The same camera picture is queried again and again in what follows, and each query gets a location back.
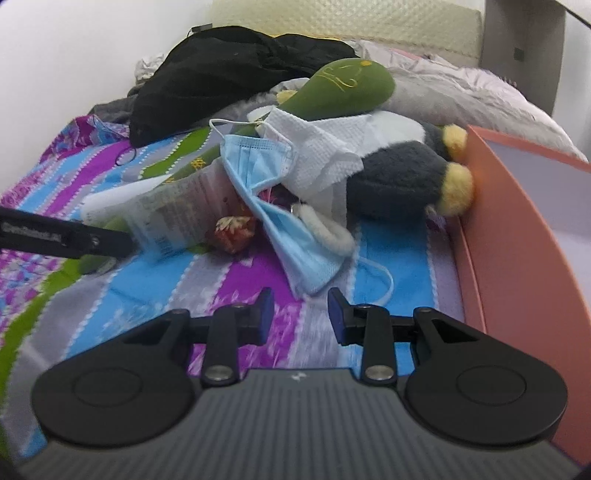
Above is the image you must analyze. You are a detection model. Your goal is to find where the white fluffy keychain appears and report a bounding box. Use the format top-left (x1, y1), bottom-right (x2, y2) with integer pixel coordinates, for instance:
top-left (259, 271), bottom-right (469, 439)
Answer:
top-left (292, 203), bottom-right (356, 257)

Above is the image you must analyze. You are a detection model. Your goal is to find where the white face mask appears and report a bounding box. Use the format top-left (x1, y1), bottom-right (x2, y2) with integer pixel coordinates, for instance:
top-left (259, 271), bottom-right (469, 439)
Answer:
top-left (209, 107), bottom-right (385, 211)

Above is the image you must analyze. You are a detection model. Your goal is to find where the long green plush toy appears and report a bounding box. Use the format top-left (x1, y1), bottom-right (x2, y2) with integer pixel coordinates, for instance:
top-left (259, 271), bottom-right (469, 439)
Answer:
top-left (81, 59), bottom-right (397, 276)

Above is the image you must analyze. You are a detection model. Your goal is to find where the black cloth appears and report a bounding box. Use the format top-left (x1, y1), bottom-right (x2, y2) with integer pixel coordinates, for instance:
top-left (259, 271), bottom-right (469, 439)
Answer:
top-left (128, 25), bottom-right (366, 147)

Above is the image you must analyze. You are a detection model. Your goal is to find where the red snack wrapper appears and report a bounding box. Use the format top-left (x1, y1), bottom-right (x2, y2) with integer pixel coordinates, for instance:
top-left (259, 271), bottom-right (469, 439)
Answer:
top-left (213, 216), bottom-right (259, 254)

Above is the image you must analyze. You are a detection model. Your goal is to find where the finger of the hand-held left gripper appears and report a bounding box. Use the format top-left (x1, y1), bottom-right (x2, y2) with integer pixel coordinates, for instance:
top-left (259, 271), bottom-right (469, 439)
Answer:
top-left (65, 220), bottom-right (136, 260)

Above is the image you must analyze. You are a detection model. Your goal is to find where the clear plastic packet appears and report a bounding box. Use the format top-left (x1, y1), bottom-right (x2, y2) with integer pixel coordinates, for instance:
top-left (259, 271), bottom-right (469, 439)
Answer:
top-left (82, 164), bottom-right (242, 265)

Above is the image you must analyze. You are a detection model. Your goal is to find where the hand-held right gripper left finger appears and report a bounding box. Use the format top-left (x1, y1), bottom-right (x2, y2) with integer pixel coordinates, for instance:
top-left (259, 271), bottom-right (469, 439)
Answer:
top-left (122, 287), bottom-right (274, 387)

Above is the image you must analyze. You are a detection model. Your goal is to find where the grey duvet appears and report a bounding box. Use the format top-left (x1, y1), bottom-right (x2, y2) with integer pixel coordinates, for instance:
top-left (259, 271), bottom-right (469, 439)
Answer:
top-left (351, 39), bottom-right (590, 163)

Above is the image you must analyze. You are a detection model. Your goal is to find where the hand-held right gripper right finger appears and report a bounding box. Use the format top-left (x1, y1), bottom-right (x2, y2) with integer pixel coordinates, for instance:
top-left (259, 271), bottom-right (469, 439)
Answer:
top-left (327, 287), bottom-right (485, 385)

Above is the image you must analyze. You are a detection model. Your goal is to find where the orange cardboard box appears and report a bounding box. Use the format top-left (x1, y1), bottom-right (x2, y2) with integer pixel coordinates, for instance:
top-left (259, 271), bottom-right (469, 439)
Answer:
top-left (450, 124), bottom-right (591, 468)

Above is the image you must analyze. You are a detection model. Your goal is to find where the grey penguin plush toy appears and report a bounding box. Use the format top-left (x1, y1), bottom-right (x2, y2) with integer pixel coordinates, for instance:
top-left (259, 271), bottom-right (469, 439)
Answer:
top-left (346, 111), bottom-right (476, 220)

